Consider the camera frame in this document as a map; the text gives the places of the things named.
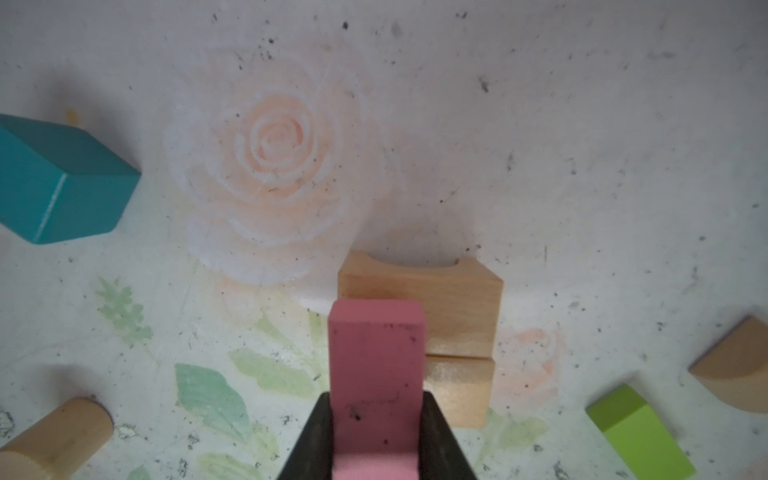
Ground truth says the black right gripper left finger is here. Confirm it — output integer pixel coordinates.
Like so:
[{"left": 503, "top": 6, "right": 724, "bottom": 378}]
[{"left": 277, "top": 392, "right": 334, "bottom": 480}]

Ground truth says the natural wood rectangular block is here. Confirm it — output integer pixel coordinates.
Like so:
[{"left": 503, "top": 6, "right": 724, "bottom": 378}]
[{"left": 424, "top": 356, "right": 495, "bottom": 429}]

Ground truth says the natural wood arch block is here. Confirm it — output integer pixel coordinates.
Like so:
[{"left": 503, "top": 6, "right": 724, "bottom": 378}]
[{"left": 337, "top": 251, "right": 504, "bottom": 358}]

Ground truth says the teal wood cube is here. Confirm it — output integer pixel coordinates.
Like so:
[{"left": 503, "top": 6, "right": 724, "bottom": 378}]
[{"left": 1, "top": 114, "right": 141, "bottom": 245}]

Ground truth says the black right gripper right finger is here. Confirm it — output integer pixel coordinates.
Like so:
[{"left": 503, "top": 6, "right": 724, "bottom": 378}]
[{"left": 418, "top": 391, "right": 477, "bottom": 480}]

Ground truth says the quarter round wood block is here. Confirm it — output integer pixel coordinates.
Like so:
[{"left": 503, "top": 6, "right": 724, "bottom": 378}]
[{"left": 689, "top": 315, "right": 767, "bottom": 414}]

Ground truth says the pink wood block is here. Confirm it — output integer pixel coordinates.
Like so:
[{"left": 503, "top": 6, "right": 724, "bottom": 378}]
[{"left": 328, "top": 299, "right": 426, "bottom": 479}]

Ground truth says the wood cylinder block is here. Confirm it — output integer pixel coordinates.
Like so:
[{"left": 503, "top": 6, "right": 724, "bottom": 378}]
[{"left": 1, "top": 398, "right": 114, "bottom": 479}]

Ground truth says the green wood block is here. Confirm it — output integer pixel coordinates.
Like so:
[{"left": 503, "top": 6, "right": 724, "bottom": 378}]
[{"left": 586, "top": 384, "right": 696, "bottom": 480}]

